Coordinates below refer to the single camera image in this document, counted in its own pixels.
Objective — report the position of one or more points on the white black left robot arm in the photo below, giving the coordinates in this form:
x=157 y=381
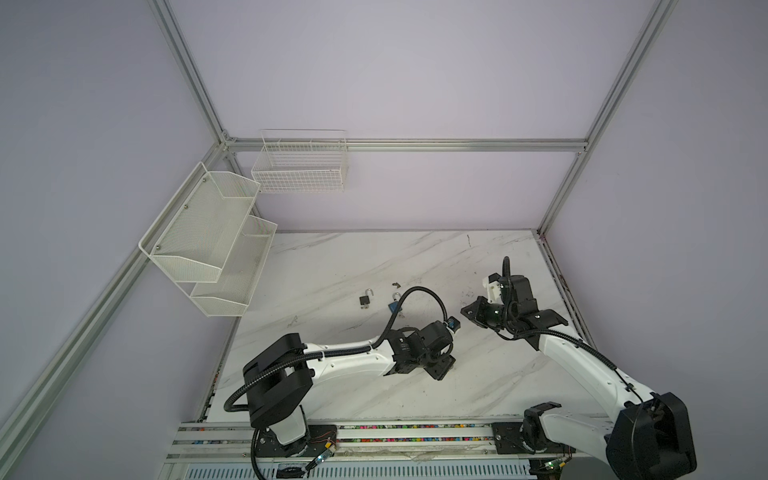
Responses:
x=277 y=380

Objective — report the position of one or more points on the blue padlock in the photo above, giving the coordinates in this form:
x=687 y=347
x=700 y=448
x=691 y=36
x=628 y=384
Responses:
x=395 y=306

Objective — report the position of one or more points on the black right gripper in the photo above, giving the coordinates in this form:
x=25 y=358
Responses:
x=476 y=315

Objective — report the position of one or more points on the black padlock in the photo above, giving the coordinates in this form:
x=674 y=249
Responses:
x=365 y=299

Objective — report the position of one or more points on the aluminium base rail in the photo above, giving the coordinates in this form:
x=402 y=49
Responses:
x=466 y=448

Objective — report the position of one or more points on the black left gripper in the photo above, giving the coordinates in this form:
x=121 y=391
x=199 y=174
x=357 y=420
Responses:
x=440 y=370

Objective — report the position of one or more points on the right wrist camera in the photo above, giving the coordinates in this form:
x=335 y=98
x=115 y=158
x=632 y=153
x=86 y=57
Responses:
x=494 y=288

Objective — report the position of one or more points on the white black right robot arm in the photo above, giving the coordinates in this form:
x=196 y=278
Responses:
x=646 y=435

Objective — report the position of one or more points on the aluminium cage frame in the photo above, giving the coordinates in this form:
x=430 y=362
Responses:
x=28 y=418

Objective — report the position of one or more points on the white mesh two-tier shelf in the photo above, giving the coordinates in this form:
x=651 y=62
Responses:
x=209 y=242

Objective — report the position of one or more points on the white wire basket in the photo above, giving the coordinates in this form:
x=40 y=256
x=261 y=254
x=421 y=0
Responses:
x=301 y=161

